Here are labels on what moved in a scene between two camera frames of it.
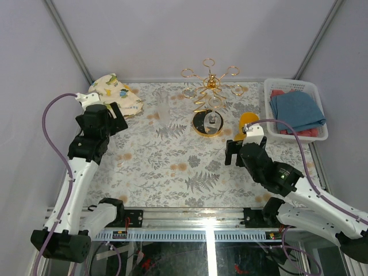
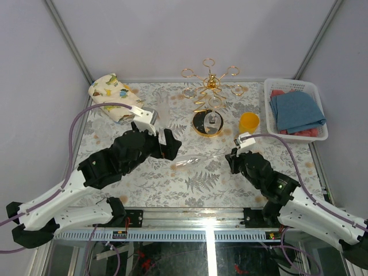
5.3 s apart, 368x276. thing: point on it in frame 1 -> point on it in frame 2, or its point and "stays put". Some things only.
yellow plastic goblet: [245, 118] stays put
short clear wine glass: [213, 119] stays put
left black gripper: [119, 123] -> [168, 152]
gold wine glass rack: [208, 121] stays put
